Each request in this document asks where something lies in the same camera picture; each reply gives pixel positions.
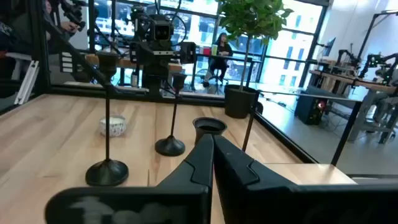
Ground black plant pot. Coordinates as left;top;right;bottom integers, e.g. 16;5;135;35
223;84;261;120

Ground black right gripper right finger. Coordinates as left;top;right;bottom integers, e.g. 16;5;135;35
213;134;398;224

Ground seated person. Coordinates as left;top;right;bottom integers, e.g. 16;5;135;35
201;32;234;88

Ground silver aluminium extrusion bar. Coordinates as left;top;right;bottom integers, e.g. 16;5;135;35
13;59;40;106

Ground black computer tower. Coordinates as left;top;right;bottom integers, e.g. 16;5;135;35
294;88;328;126

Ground tall black candlestick holder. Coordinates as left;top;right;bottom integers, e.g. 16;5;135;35
85;50;129;187

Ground black aluminium frame rails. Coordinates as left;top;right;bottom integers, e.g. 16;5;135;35
29;0;226;108

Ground small background monitor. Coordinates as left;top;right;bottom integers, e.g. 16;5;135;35
321;36;337;58

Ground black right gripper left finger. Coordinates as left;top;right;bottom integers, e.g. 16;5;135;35
44;133;215;224

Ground green leafy plant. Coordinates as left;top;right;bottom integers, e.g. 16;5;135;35
216;0;295;93

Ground red white patterned candle tin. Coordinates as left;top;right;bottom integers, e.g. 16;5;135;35
99;115;127;138

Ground wooden robot workstation table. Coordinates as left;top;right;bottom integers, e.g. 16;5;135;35
308;68;398;146

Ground short black candlestick holder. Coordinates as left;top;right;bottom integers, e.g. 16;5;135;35
154;73;188;157

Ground black overhead gantry frame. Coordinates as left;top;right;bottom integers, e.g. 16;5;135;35
356;8;398;62

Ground medium black candlestick holder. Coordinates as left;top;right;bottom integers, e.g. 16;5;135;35
192;116;228;146

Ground black high table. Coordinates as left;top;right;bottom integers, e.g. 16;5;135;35
190;52;266;94

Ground black table edge rail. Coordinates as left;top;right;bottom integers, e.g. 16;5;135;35
253;110;320;165

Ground wooden desk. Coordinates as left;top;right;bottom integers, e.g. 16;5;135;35
85;53;184;74

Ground black leader arm handle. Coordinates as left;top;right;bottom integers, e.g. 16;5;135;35
60;0;87;32

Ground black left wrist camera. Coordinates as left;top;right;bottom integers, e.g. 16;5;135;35
150;14;175;42

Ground black box with white labels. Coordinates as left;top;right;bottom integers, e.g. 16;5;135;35
58;49;91;84

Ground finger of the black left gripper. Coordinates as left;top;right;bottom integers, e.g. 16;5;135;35
179;41;197;65
129;41;147;65

